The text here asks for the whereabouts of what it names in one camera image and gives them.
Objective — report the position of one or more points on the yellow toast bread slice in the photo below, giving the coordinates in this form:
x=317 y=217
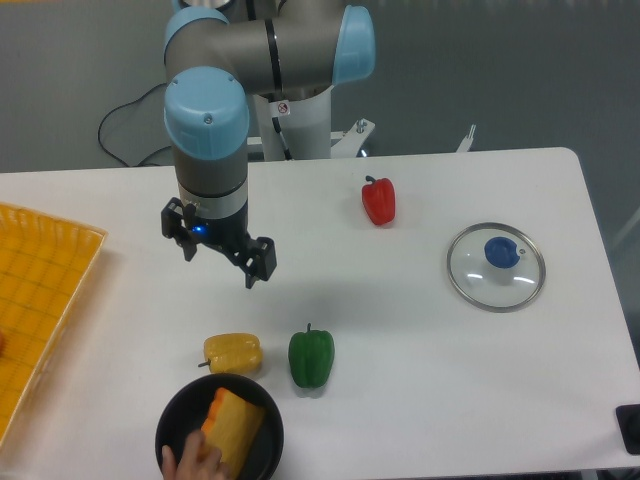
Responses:
x=231 y=426

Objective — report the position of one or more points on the yellow bell pepper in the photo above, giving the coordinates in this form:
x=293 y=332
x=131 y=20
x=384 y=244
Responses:
x=236 y=353

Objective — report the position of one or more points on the person's hand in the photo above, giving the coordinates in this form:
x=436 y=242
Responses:
x=198 y=461

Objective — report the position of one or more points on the yellow woven basket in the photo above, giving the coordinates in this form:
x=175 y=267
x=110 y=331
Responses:
x=45 y=261

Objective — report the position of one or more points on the black saucepan blue handle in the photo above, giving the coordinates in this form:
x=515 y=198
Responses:
x=187 y=410

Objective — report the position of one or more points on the red bell pepper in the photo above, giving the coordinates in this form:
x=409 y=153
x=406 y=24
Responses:
x=379 y=200

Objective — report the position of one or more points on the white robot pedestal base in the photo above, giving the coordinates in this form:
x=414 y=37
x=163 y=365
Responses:
x=300 y=129

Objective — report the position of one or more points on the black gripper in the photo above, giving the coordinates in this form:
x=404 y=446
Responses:
x=229 y=236

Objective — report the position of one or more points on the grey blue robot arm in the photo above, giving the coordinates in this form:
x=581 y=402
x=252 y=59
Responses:
x=229 y=64

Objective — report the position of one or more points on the black device at table edge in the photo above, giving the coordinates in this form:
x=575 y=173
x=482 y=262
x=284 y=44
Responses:
x=628 y=417

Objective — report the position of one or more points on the green bell pepper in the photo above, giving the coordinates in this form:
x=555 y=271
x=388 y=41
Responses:
x=311 y=355

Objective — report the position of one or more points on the glass lid blue knob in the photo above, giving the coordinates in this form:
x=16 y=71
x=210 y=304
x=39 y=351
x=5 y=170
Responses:
x=495 y=267

